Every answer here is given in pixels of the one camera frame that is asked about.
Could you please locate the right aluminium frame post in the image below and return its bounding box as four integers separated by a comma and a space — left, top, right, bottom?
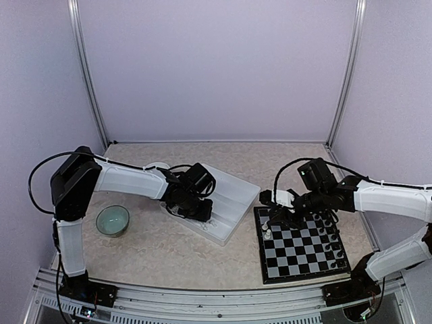
326, 0, 367, 150

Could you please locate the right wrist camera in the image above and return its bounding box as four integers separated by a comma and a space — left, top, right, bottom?
259, 190, 294, 209

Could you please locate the black white chess board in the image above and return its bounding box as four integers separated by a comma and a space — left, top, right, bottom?
253, 206, 351, 285

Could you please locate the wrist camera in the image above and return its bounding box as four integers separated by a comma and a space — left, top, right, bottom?
184, 163, 216, 198
259, 190, 294, 209

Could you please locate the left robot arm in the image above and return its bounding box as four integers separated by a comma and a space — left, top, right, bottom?
50, 146, 216, 300

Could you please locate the row of black chess pieces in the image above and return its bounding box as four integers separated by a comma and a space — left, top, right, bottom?
313, 211, 350, 273

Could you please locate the white divided plastic tray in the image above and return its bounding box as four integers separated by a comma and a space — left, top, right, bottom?
161, 163, 261, 246

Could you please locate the aluminium frame post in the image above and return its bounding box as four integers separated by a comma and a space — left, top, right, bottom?
67, 0, 110, 149
326, 0, 367, 150

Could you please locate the left aluminium frame post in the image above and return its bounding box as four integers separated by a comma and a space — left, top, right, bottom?
67, 0, 110, 149

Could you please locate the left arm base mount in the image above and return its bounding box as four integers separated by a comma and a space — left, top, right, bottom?
59, 281, 118, 308

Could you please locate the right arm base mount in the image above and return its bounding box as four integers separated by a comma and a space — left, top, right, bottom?
322, 280, 381, 306

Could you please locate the orange white bowl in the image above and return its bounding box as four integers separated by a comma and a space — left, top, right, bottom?
146, 162, 170, 169

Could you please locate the front aluminium rail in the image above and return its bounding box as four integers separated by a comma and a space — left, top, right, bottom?
21, 271, 416, 323

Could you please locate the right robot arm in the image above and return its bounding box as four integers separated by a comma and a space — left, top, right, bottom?
259, 157, 431, 300

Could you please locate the green glass bowl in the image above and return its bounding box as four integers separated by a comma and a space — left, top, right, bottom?
96, 205, 130, 238

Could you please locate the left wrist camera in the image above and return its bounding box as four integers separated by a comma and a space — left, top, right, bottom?
184, 163, 216, 198

